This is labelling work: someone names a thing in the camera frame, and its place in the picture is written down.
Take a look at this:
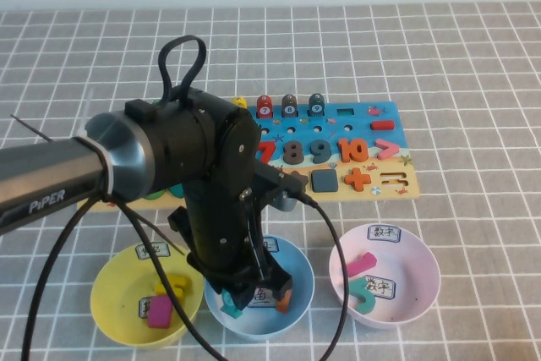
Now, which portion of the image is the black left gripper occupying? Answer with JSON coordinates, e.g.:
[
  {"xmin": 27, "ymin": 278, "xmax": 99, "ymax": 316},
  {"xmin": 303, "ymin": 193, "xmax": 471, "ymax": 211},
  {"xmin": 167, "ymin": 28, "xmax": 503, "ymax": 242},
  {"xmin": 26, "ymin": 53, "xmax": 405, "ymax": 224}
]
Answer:
[{"xmin": 167, "ymin": 183, "xmax": 295, "ymax": 312}]

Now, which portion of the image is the teal wooden fish piece 2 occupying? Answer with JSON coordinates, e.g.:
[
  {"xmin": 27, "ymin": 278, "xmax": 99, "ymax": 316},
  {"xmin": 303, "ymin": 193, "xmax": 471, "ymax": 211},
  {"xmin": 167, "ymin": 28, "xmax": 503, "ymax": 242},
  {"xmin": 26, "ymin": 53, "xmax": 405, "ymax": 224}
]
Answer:
[{"xmin": 219, "ymin": 291, "xmax": 245, "ymax": 320}]

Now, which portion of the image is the orange wooden fish piece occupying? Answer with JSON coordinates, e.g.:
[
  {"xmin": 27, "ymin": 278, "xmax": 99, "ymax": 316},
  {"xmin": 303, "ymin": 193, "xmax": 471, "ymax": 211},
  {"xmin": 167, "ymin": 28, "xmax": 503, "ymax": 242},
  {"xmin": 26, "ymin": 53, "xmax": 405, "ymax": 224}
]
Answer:
[{"xmin": 276, "ymin": 288, "xmax": 292, "ymax": 314}]

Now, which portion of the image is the blue plastic bowl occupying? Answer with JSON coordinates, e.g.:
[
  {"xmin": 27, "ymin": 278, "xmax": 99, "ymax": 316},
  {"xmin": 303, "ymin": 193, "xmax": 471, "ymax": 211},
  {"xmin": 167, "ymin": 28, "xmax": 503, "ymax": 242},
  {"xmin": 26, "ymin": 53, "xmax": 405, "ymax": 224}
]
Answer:
[{"xmin": 204, "ymin": 233, "xmax": 316, "ymax": 341}]

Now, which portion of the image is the magenta wooden rectangle piece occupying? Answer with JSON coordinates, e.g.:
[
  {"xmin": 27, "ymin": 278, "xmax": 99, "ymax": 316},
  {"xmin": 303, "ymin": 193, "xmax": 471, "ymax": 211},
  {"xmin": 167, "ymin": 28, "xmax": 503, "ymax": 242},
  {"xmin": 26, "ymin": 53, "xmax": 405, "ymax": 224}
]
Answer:
[{"xmin": 146, "ymin": 295, "xmax": 175, "ymax": 329}]

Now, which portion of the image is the brown wooden star piece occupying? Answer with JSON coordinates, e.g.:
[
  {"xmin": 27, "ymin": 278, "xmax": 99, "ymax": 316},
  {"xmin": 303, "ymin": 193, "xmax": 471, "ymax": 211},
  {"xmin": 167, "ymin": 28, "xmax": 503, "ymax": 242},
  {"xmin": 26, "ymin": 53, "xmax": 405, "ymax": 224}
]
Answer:
[{"xmin": 287, "ymin": 170, "xmax": 310, "ymax": 193}]

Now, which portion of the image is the slate-grey wooden square piece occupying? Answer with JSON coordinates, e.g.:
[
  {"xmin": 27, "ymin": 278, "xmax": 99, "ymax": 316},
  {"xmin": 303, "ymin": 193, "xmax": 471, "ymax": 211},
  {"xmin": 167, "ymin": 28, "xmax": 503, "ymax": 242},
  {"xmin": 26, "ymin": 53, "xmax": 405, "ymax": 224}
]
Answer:
[{"xmin": 311, "ymin": 168, "xmax": 339, "ymax": 194}]

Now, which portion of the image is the yellow plastic bowl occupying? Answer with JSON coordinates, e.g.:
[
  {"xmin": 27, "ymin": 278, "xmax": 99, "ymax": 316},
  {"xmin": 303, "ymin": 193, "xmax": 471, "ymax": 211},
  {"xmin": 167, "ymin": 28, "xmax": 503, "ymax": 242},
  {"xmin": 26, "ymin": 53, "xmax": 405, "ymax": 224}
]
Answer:
[{"xmin": 90, "ymin": 241, "xmax": 205, "ymax": 351}]

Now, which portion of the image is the pink plastic bowl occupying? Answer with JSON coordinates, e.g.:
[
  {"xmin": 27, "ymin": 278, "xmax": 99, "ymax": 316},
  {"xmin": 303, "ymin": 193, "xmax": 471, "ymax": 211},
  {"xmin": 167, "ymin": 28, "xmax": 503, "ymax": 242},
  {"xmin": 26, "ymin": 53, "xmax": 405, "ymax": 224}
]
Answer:
[{"xmin": 328, "ymin": 222, "xmax": 441, "ymax": 331}]

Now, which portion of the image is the red wooden fish piece 7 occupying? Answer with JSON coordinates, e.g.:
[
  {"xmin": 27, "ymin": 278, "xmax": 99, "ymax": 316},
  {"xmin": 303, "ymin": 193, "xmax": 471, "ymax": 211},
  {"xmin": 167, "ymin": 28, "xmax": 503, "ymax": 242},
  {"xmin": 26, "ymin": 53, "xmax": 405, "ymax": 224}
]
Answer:
[{"xmin": 255, "ymin": 95, "xmax": 275, "ymax": 119}]

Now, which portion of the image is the brown wooden fish piece 8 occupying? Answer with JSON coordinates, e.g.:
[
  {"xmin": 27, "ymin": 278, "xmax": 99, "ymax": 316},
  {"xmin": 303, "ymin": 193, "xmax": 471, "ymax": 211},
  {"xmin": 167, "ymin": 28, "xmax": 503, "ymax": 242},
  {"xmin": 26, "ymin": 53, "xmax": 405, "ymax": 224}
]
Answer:
[{"xmin": 281, "ymin": 94, "xmax": 299, "ymax": 118}]

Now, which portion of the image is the slate-grey wooden fish piece 9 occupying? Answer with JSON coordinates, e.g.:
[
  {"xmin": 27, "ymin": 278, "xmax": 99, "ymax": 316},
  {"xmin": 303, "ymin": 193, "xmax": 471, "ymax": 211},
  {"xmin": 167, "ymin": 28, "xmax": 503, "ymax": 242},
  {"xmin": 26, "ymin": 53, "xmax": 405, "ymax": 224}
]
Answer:
[{"xmin": 308, "ymin": 93, "xmax": 326, "ymax": 118}]

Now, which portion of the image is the colourful wooden puzzle board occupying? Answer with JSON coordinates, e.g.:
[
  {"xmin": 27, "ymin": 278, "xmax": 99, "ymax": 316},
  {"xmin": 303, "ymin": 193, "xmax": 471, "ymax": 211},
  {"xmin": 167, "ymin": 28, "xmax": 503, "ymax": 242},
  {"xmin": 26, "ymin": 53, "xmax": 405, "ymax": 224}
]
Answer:
[{"xmin": 76, "ymin": 101, "xmax": 422, "ymax": 213}]

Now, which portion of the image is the yellow wooden equals sign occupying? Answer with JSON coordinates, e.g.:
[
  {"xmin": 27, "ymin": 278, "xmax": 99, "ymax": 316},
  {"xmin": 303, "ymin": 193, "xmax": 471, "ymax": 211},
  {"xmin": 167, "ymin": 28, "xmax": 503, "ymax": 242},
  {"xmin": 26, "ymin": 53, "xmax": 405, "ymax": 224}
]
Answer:
[{"xmin": 153, "ymin": 273, "xmax": 189, "ymax": 299}]

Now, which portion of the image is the black zip tie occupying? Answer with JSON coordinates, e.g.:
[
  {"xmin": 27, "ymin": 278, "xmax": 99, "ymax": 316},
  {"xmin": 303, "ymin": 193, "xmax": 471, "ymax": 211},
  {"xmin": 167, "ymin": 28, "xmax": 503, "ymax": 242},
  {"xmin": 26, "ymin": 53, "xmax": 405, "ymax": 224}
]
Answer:
[
  {"xmin": 10, "ymin": 113, "xmax": 56, "ymax": 143},
  {"xmin": 126, "ymin": 207, "xmax": 188, "ymax": 257}
]

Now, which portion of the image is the magenta wooden number 1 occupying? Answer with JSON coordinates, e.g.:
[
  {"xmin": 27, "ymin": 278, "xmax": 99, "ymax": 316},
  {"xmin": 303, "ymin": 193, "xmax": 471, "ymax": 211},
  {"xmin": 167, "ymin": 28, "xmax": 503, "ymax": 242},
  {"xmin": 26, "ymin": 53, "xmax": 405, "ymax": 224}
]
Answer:
[{"xmin": 345, "ymin": 251, "xmax": 378, "ymax": 277}]

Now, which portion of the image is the teal wooden number 2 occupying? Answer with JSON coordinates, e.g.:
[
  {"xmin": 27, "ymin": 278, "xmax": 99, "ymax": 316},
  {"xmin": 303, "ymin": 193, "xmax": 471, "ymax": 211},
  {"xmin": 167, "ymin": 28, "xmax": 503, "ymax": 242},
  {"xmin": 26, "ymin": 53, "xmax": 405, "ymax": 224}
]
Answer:
[{"xmin": 344, "ymin": 278, "xmax": 378, "ymax": 315}]

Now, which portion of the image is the brown wooden number 8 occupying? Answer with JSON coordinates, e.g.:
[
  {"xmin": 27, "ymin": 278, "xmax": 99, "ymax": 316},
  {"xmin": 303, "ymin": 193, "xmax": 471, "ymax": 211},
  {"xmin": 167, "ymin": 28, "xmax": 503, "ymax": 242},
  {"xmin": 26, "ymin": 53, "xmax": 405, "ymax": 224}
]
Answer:
[{"xmin": 281, "ymin": 141, "xmax": 304, "ymax": 167}]

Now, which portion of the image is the red wooden number 7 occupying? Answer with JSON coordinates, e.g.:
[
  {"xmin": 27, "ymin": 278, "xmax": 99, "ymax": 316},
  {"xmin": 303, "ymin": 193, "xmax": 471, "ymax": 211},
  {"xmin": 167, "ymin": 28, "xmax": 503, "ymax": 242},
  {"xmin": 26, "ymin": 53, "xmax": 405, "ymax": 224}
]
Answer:
[{"xmin": 258, "ymin": 140, "xmax": 278, "ymax": 166}]

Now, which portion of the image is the orange wooden plus sign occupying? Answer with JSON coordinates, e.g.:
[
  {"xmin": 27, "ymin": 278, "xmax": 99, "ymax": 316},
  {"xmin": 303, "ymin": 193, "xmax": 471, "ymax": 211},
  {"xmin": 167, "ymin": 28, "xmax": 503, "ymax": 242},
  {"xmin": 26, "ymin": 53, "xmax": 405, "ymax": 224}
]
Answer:
[{"xmin": 344, "ymin": 167, "xmax": 372, "ymax": 191}]

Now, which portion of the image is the slate-grey wooden number 9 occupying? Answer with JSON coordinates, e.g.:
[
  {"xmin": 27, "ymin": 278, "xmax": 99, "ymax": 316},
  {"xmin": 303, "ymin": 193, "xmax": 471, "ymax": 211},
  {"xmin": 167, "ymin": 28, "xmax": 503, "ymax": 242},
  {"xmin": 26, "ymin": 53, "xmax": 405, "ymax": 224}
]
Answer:
[{"xmin": 309, "ymin": 139, "xmax": 332, "ymax": 165}]

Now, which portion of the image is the orange wooden number 10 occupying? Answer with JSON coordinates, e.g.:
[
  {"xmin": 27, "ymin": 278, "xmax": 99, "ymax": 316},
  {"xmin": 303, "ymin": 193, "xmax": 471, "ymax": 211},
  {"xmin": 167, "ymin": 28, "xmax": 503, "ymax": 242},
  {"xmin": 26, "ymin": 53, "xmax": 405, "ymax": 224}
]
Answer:
[{"xmin": 337, "ymin": 138, "xmax": 369, "ymax": 163}]

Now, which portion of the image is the pink wooden greater-than sign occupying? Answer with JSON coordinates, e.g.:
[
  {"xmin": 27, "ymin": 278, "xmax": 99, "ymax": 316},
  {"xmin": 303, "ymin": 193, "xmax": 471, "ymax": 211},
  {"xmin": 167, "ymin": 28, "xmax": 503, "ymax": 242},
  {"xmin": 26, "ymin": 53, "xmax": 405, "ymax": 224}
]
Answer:
[{"xmin": 374, "ymin": 139, "xmax": 401, "ymax": 161}]

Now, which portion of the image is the white zip tie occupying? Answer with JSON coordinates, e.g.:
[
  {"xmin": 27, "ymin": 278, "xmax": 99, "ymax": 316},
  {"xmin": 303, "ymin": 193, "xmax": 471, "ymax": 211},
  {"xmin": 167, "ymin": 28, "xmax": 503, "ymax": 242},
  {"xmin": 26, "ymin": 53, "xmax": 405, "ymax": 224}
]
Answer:
[{"xmin": 78, "ymin": 88, "xmax": 115, "ymax": 204}]

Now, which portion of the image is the grey white-grid tablecloth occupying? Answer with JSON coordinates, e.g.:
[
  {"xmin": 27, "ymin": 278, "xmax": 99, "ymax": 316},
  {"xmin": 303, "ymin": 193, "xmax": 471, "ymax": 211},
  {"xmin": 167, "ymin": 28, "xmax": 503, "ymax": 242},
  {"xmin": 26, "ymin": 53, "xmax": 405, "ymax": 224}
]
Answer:
[{"xmin": 0, "ymin": 1, "xmax": 541, "ymax": 361}]

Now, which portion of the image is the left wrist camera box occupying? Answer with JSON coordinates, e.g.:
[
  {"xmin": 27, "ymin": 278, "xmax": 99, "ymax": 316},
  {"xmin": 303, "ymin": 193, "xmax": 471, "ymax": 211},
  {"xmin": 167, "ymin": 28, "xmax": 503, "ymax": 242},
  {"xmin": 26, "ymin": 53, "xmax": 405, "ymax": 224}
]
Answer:
[{"xmin": 253, "ymin": 161, "xmax": 309, "ymax": 213}]

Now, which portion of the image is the black flat arm cable loop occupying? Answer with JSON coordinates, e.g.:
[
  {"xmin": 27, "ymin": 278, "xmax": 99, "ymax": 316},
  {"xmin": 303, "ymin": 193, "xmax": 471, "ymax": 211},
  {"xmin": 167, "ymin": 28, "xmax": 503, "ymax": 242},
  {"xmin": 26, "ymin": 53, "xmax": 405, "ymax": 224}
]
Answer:
[{"xmin": 158, "ymin": 34, "xmax": 208, "ymax": 104}]

